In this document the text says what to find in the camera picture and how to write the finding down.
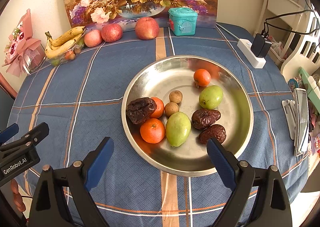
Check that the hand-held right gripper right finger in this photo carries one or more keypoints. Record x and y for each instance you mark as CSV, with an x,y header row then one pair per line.
x,y
221,162

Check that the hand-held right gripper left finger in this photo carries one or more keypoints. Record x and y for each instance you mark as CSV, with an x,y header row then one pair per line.
x,y
98,164

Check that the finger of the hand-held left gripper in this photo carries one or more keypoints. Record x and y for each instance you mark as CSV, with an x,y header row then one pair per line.
x,y
8,132
37,131

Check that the dried red date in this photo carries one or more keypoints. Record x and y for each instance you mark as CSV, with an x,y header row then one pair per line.
x,y
141,109
205,118
212,133

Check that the round metal bowl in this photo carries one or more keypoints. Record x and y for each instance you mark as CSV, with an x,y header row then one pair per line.
x,y
232,117

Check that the green jujube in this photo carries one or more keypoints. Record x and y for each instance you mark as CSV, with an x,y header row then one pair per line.
x,y
210,96
178,129

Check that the orange tangerine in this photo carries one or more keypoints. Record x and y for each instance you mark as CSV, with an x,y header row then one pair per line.
x,y
158,108
202,77
152,131

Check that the small brown longan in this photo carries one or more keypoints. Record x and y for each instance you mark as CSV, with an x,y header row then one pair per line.
x,y
172,108
175,97

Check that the person's left hand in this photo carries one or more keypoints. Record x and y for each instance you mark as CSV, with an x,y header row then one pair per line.
x,y
17,194

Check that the blue plaid tablecloth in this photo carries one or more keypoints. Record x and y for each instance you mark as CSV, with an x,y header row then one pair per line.
x,y
87,87

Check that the bananas in clear tray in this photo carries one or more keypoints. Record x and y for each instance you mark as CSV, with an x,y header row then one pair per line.
x,y
60,61

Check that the white phone stand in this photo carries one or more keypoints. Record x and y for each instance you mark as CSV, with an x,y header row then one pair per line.
x,y
287,114

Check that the yellow banana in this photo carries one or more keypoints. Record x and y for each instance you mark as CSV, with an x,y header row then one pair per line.
x,y
68,36
62,47

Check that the smartphone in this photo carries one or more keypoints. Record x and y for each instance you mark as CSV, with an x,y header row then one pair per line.
x,y
301,122

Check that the pink flower bouquet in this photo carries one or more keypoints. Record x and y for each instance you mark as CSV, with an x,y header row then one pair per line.
x,y
20,42

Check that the small round patterned tin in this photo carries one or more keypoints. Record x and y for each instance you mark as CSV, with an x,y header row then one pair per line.
x,y
293,84

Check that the red apple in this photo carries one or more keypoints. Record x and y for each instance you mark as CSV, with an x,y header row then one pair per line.
x,y
147,28
93,38
111,32

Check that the white power strip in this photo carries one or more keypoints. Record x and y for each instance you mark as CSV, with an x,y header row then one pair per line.
x,y
246,47

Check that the mint green box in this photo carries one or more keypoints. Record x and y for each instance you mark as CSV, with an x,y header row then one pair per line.
x,y
310,84

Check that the black charger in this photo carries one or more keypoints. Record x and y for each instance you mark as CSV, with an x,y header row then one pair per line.
x,y
261,46

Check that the white slatted furniture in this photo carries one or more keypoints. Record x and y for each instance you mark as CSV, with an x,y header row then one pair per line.
x,y
293,59

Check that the teal toy house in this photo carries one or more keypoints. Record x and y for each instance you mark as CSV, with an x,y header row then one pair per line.
x,y
183,21

